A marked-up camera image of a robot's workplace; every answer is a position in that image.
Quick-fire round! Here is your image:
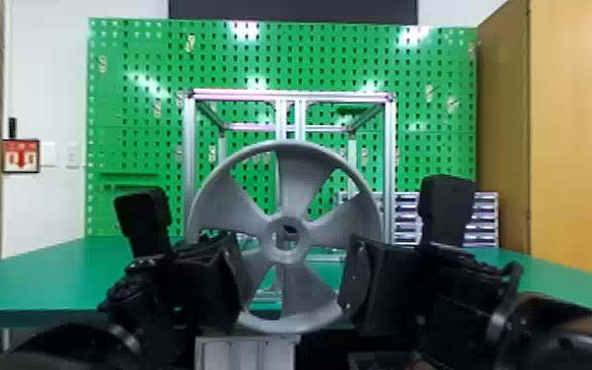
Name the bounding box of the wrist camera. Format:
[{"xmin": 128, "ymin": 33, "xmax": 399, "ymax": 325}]
[
  {"xmin": 113, "ymin": 187, "xmax": 174, "ymax": 258},
  {"xmin": 418, "ymin": 174, "xmax": 478, "ymax": 248}
]

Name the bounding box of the white drawer cabinet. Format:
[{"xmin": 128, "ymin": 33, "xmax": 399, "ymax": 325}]
[{"xmin": 336, "ymin": 190, "xmax": 501, "ymax": 249}]

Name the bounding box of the white wall switch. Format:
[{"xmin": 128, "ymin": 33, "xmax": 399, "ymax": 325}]
[
  {"xmin": 64, "ymin": 141, "xmax": 83, "ymax": 169},
  {"xmin": 40, "ymin": 141, "xmax": 58, "ymax": 168}
]

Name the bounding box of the grey wheel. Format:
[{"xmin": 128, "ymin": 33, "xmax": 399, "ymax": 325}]
[{"xmin": 184, "ymin": 139, "xmax": 384, "ymax": 335}]

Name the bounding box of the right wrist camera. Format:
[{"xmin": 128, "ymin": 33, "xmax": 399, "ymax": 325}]
[{"xmin": 418, "ymin": 174, "xmax": 478, "ymax": 248}]

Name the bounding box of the silver frame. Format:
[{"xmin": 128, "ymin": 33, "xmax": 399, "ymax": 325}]
[{"xmin": 181, "ymin": 88, "xmax": 398, "ymax": 306}]

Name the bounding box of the silver ribbed block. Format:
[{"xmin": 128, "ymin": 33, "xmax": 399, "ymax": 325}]
[{"xmin": 194, "ymin": 334, "xmax": 302, "ymax": 370}]

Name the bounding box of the red wall sign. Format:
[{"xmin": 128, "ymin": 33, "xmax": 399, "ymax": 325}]
[{"xmin": 1, "ymin": 138, "xmax": 41, "ymax": 175}]

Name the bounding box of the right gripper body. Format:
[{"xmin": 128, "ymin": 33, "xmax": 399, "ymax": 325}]
[{"xmin": 362, "ymin": 239, "xmax": 424, "ymax": 339}]

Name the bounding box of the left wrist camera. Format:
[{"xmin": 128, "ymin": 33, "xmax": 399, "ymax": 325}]
[{"xmin": 113, "ymin": 187, "xmax": 174, "ymax": 258}]

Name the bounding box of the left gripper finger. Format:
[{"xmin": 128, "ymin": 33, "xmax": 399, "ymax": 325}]
[{"xmin": 221, "ymin": 233, "xmax": 255, "ymax": 312}]

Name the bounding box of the wooden cupboard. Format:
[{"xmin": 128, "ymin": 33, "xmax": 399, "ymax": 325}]
[{"xmin": 476, "ymin": 0, "xmax": 592, "ymax": 283}]

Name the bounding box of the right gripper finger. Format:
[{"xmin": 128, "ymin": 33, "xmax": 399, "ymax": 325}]
[{"xmin": 337, "ymin": 234, "xmax": 373, "ymax": 318}]

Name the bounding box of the black cable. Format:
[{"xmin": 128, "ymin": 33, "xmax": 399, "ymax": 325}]
[{"xmin": 484, "ymin": 260, "xmax": 526, "ymax": 346}]

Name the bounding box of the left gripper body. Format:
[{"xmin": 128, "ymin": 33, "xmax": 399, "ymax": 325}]
[{"xmin": 169, "ymin": 240, "xmax": 242, "ymax": 333}]

